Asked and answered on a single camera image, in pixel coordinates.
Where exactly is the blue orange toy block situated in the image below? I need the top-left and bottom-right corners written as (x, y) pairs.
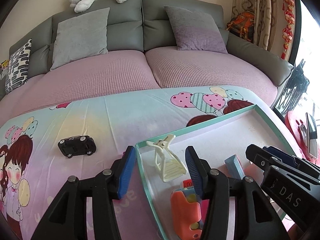
top-left (225, 155), bottom-right (245, 180)
top-left (170, 187), bottom-right (202, 239)

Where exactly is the white hair claw clip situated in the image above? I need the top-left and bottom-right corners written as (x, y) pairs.
top-left (146, 134), bottom-right (188, 183)

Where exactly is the black toy car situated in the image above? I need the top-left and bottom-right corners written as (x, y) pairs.
top-left (57, 135), bottom-right (97, 158)

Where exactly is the orange bag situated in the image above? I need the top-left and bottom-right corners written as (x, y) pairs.
top-left (226, 11), bottom-right (255, 42)

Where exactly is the books and white rack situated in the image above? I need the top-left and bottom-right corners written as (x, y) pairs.
top-left (0, 60), bottom-right (9, 79)

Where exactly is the light grey cushion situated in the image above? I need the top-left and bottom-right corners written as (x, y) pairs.
top-left (50, 8), bottom-right (110, 70)

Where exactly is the teal shallow cardboard tray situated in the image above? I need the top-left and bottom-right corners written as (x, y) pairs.
top-left (136, 105), bottom-right (300, 239)

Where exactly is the grey sofa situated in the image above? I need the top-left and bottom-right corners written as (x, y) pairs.
top-left (1, 0), bottom-right (293, 124)

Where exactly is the purple grey cushion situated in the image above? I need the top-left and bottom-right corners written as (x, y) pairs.
top-left (164, 5), bottom-right (227, 54)

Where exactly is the red glue bottle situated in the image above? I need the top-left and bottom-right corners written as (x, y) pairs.
top-left (181, 179), bottom-right (193, 188)

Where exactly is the patterned beige curtain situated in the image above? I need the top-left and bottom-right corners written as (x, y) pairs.
top-left (232, 0), bottom-right (278, 51)

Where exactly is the cartoon print pink blanket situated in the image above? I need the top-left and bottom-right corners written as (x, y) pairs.
top-left (0, 84), bottom-right (303, 240)

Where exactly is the black white patterned cushion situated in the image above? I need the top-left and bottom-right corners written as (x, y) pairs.
top-left (5, 39), bottom-right (32, 94)

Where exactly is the phone on white stand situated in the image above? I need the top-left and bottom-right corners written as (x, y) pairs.
top-left (299, 113), bottom-right (318, 160)

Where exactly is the red hanging ornament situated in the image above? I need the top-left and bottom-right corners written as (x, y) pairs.
top-left (281, 0), bottom-right (295, 60)

